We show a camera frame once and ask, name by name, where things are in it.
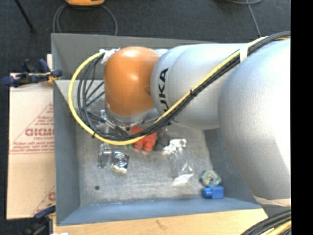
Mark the orange-red toy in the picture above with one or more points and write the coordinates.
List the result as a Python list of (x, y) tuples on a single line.
[(146, 142)]

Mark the grey metal bin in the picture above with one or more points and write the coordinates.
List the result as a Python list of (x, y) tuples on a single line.
[(146, 180)]

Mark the clear crumpled plastic bag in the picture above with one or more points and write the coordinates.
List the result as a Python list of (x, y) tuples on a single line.
[(181, 163)]

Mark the brown cardboard board red print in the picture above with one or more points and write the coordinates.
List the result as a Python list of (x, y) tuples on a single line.
[(29, 121)]

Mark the blue block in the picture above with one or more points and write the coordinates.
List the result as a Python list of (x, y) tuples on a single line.
[(214, 192)]

